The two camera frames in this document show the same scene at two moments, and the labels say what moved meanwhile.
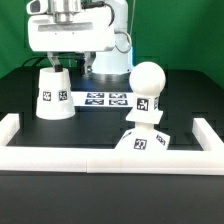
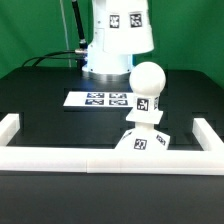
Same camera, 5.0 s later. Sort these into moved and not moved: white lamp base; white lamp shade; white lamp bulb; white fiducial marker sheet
Moved: white lamp shade
Not moved: white lamp base; white lamp bulb; white fiducial marker sheet
